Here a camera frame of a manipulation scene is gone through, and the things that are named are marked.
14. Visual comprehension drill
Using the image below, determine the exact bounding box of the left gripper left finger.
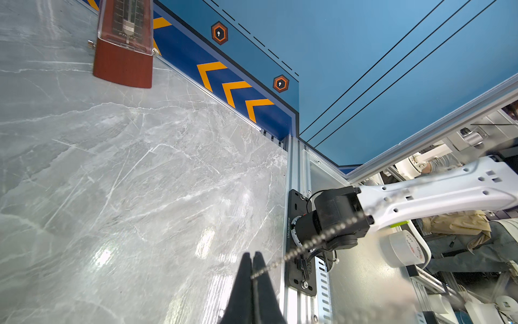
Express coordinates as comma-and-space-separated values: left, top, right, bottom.
220, 252, 253, 324

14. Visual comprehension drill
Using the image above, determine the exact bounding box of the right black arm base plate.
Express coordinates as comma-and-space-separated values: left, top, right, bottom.
285, 189, 317, 297

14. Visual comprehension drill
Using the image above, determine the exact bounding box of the white tape roll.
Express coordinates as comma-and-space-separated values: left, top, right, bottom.
380, 221, 432, 269

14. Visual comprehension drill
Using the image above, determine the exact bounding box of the aluminium front rail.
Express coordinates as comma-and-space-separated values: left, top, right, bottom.
279, 136, 333, 323

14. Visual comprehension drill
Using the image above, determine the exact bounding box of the silver clasp chain necklace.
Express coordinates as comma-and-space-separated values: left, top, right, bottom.
250, 190, 430, 324

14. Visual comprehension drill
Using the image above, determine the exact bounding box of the dark red metronome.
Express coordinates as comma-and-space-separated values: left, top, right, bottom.
93, 0, 154, 89

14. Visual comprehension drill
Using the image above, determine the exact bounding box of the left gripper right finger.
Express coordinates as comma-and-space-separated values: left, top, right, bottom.
252, 252, 285, 323

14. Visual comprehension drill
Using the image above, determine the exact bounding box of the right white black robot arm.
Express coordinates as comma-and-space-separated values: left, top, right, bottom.
289, 155, 517, 255

